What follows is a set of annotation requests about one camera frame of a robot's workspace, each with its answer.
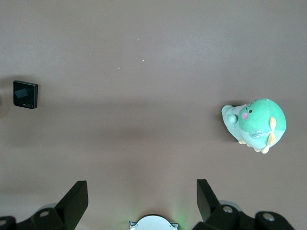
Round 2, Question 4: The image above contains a green dinosaur plush toy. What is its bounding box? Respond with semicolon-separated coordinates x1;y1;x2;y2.
221;97;287;154

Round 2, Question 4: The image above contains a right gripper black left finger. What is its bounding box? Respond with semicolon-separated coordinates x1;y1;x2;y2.
0;181;89;230

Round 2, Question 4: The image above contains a black flip phone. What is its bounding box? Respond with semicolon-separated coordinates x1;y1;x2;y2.
13;80;39;110

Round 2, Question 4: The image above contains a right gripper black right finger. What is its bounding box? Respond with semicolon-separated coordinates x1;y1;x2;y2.
193;178;296;230

